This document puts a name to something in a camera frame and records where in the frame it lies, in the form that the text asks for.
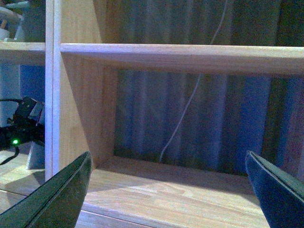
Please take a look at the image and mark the wooden shelf unit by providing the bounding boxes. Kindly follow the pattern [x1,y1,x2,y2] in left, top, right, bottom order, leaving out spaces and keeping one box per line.
[0,0,304,228]

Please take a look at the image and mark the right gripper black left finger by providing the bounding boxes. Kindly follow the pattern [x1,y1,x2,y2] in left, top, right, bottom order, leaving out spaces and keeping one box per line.
[0,152,92,228]

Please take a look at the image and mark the black device with green light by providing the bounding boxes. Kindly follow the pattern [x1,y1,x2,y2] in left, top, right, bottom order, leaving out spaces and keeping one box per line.
[0,96,45,165]

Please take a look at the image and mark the white hanging cable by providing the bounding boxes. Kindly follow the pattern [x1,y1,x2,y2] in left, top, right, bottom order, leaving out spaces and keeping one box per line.
[159,0,229,162]

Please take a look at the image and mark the dark striped curtain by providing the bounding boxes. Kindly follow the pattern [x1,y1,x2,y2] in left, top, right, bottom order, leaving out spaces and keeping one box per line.
[104,0,304,178]

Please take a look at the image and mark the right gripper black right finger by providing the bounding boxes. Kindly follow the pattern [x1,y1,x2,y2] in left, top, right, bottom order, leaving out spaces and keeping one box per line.
[245,151,304,228]

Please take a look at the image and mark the white items on shelf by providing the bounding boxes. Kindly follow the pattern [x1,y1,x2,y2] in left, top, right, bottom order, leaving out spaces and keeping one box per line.
[0,0,46,43]

